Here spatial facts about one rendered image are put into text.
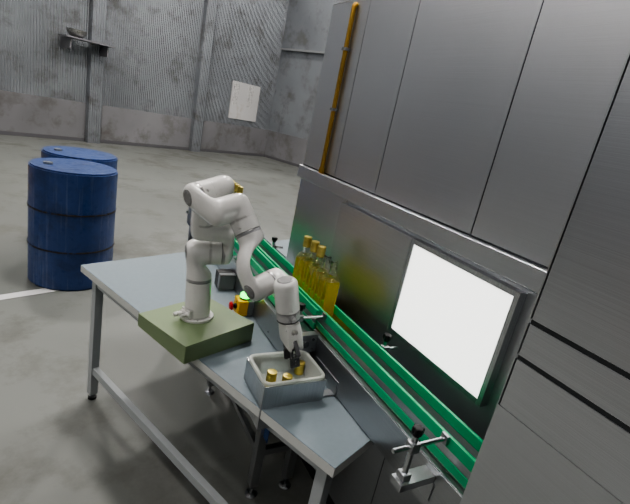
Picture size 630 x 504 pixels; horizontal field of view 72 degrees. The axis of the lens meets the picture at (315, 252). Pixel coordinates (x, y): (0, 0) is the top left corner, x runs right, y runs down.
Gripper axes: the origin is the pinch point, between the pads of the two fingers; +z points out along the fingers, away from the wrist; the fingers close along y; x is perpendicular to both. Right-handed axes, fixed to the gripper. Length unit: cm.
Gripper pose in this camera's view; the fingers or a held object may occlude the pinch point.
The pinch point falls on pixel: (291, 357)
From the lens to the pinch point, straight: 147.0
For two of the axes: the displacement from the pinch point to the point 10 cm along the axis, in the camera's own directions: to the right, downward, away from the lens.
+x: -9.1, 2.0, -3.7
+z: 0.4, 9.2, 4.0
